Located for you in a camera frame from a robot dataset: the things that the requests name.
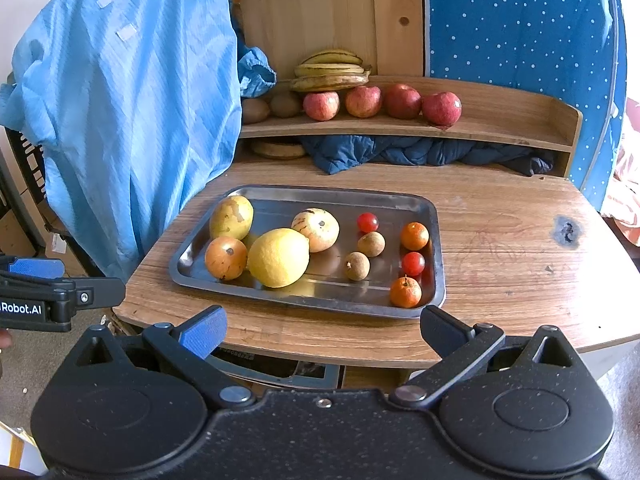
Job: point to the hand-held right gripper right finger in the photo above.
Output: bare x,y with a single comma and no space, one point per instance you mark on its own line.
440,327

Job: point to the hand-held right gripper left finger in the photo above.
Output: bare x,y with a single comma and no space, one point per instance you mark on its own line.
205,332

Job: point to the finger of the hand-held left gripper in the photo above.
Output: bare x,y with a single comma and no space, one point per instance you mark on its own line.
35,267
95,295

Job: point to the small orange mandarin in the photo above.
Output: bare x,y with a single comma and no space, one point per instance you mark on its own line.
405,292
415,236

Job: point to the red cherry tomato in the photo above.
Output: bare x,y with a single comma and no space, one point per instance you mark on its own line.
413,264
367,222

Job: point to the orange speckled granadilla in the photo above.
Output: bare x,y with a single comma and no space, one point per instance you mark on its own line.
226,258

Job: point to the brown longan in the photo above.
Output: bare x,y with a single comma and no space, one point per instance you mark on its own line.
356,265
371,244

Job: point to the yellow lemon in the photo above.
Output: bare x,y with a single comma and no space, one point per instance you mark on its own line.
278,258

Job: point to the yellow-green pear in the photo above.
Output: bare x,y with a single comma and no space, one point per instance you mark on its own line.
230,217

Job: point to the metal tray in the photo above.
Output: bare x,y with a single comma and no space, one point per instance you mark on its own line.
280,210

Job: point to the striped pepino melon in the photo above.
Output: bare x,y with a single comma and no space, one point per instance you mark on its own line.
317,230

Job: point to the person's left hand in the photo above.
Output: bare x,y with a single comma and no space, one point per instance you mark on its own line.
4,340

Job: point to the black plastic crate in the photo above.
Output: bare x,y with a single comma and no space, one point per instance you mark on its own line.
22,165

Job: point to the white box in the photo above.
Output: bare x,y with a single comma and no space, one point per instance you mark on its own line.
20,447

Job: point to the dark blue cloth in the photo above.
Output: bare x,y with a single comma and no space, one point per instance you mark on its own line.
425,152

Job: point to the light blue garment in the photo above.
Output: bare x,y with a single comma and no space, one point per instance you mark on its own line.
135,110

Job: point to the red apple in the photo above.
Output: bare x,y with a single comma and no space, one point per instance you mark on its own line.
321,106
402,101
363,101
441,108

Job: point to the wooden shelf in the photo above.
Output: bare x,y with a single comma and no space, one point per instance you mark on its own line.
510,115

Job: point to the pink patterned cloth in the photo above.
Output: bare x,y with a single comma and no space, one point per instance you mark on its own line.
625,175

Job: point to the brown-spotted banana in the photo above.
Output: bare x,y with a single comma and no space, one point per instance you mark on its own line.
330,83

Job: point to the yellow banana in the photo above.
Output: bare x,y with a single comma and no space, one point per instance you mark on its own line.
330,67
327,74
332,56

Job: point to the blue white-dotted fabric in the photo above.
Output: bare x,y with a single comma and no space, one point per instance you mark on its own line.
520,50

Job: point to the wooden board panel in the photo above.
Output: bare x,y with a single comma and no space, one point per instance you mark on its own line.
325,10

